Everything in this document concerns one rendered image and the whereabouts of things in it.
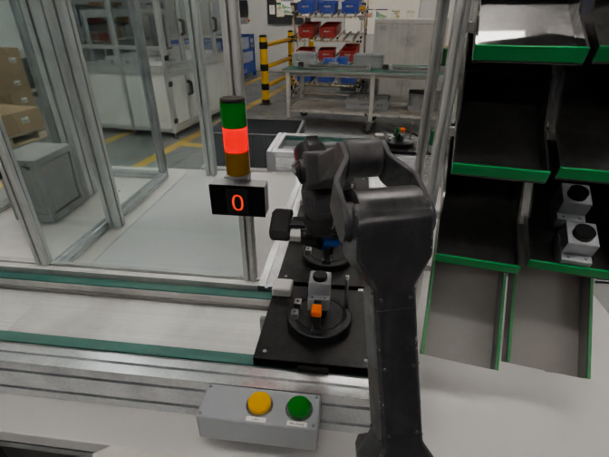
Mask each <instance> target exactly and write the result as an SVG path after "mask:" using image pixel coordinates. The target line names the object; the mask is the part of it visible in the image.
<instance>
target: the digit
mask: <svg viewBox="0 0 609 457"><path fill-rule="evenodd" d="M225 190H226V198H227V213H233V214H248V215H249V210H248V198H247V190H246V189H228V188H225Z"/></svg>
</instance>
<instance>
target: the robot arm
mask: <svg viewBox="0 0 609 457"><path fill-rule="evenodd" d="M294 155H295V161H294V164H292V172H293V173H294V175H295V176H296V177H297V178H298V180H299V182H300V183H301V184H303V185H302V188H301V195H302V202H303V210H304V216H303V217H293V215H294V212H293V210H292V209H275V210H274V211H273V212H272V217H271V222H270V228H269V237H270V238H271V239H272V240H281V241H288V240H289V239H290V231H291V229H301V230H300V231H301V234H300V236H301V244H303V245H307V246H310V247H313V248H317V249H320V250H325V249H327V248H332V247H339V245H340V241H341V242H343V253H344V256H345V257H346V259H347V260H348V262H349V263H350V264H351V266H352V267H353V269H354V271H355V272H356V274H357V275H358V276H359V278H360V279H361V281H362V289H363V304H364V320H365V335H366V351H367V356H366V359H367V366H368V382H369V396H370V412H371V424H370V426H371V428H370V430H369V432H367V433H359V434H358V435H357V438H356V441H355V450H356V457H434V456H433V455H432V454H431V452H430V450H429V449H428V447H427V446H426V445H425V443H424V442H423V440H422V435H423V433H422V428H421V391H420V372H419V363H420V362H419V353H418V334H417V315H416V296H415V290H416V287H415V285H416V283H417V281H418V280H419V278H420V276H421V274H422V272H423V270H424V268H425V267H426V266H427V264H428V262H429V261H430V258H431V256H432V250H433V230H434V229H435V226H436V218H437V215H436V209H435V206H434V203H433V201H432V199H431V197H430V194H429V192H428V191H427V189H426V187H425V185H424V183H423V181H422V179H421V176H420V174H419V173H418V172H417V171H416V170H414V169H412V168H411V167H410V166H408V165H407V164H405V163H404V162H403V161H401V160H399V159H398V158H397V157H395V156H394V155H392V152H391V150H390V148H389V146H388V144H387V142H386V141H385V140H380V139H379V138H364V139H346V140H342V142H337V143H336V144H335V147H333V148H331V149H330V150H328V151H327V150H326V148H325V145H324V143H323V142H321V141H319V140H318V136H317V135H313V136H306V140H305V141H301V142H300V143H298V144H297V145H296V146H295V148H294ZM364 177H379V179H380V181H381V182H382V183H383V184H384V185H385V186H387V187H380V188H368V189H354V190H349V191H348V193H347V196H346V199H345V197H344V195H343V188H345V187H346V186H347V185H349V184H350V183H351V179H352V178H364ZM292 218H293V220H292ZM322 239H323V242H322Z"/></svg>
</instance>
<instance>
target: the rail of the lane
mask: <svg viewBox="0 0 609 457"><path fill-rule="evenodd" d="M209 384H222V385H230V386H239V387H247V388H256V389H265V390H273V391H282V392H290V393H300V394H316V395H320V396H321V412H320V424H319V430H327V431H335V432H343V433H358V434H359V433H367V432H369V430H370V428H371V426H370V424H371V412H370V396H369V382H368V379H363V378H354V377H345V376H336V375H329V368H325V367H316V366H306V365H299V366H297V372H291V371H282V370H273V369H264V368H255V367H245V366H236V365H219V364H210V363H200V362H191V361H182V360H173V359H164V358H155V357H146V356H136V355H119V354H110V353H101V352H92V351H83V350H73V349H64V348H55V347H46V346H37V345H19V344H10V343H1V342H0V393H4V394H20V395H27V396H35V397H43V398H51V399H59V400H67V401H75V402H83V403H91V404H106V405H114V406H122V407H130V408H138V409H146V410H153V411H162V412H170V413H184V414H193V415H196V414H197V412H198V408H199V406H200V404H201V402H202V399H203V397H204V394H205V392H206V390H207V388H208V385H209Z"/></svg>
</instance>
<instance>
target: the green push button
mask: <svg viewBox="0 0 609 457"><path fill-rule="evenodd" d="M287 411H288V412H289V414H290V415H291V416H292V417H294V418H296V419H302V418H305V417H306V416H307V415H308V414H309V413H310V411H311V404H310V401H309V400H308V399H307V398H306V397H304V396H302V395H298V396H294V397H292V398H291V399H290V400H289V402H288V404H287Z"/></svg>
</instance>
